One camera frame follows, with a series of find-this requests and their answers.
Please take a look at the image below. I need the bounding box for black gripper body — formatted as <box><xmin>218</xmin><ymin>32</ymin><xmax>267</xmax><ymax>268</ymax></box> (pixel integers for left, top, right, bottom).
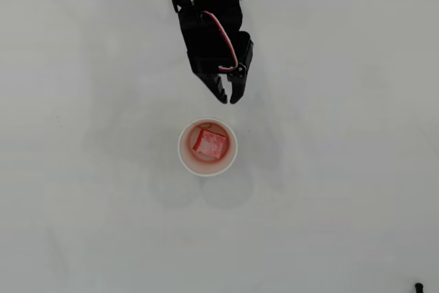
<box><xmin>177</xmin><ymin>3</ymin><xmax>255</xmax><ymax>78</ymax></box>

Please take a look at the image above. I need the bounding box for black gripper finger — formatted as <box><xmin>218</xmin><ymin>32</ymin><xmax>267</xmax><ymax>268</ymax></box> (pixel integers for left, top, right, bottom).
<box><xmin>198</xmin><ymin>72</ymin><xmax>230</xmax><ymax>104</ymax></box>
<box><xmin>228</xmin><ymin>62</ymin><xmax>250</xmax><ymax>105</ymax></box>

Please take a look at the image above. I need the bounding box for red foam cube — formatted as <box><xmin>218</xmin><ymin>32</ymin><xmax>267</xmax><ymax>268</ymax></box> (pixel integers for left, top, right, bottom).
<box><xmin>192</xmin><ymin>128</ymin><xmax>228</xmax><ymax>160</ymax></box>

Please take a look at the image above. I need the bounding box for tan paper cup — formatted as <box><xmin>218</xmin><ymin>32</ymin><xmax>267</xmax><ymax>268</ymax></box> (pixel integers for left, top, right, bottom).
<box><xmin>177</xmin><ymin>117</ymin><xmax>239</xmax><ymax>178</ymax></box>

